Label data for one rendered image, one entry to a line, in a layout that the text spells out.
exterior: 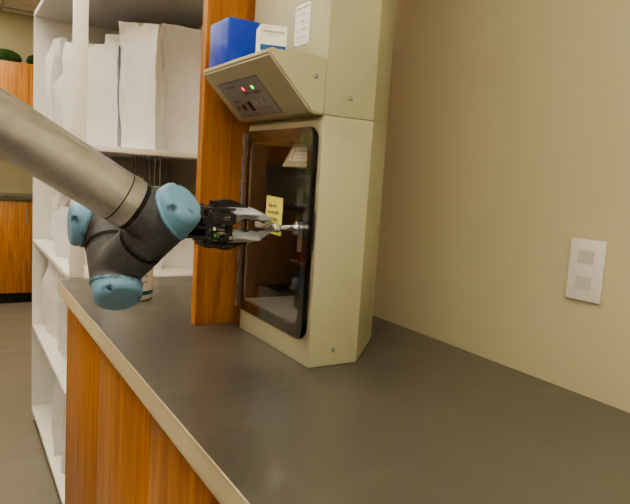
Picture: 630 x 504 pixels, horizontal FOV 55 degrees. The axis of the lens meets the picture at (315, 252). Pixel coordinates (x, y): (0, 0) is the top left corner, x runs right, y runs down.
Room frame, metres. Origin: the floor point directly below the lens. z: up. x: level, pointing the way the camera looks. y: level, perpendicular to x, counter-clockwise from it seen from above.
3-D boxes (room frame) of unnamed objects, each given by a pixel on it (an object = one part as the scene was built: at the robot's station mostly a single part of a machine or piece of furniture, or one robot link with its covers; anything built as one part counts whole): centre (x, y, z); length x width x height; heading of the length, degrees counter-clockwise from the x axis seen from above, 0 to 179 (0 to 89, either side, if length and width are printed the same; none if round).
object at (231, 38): (1.29, 0.18, 1.56); 0.10 x 0.10 x 0.09; 31
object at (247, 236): (1.13, 0.12, 1.18); 0.09 x 0.06 x 0.03; 120
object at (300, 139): (1.23, 0.09, 1.19); 0.30 x 0.01 x 0.40; 31
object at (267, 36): (1.17, 0.11, 1.54); 0.05 x 0.05 x 0.06; 15
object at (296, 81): (1.21, 0.13, 1.46); 0.32 x 0.12 x 0.10; 31
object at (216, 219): (1.07, 0.21, 1.20); 0.12 x 0.09 x 0.08; 120
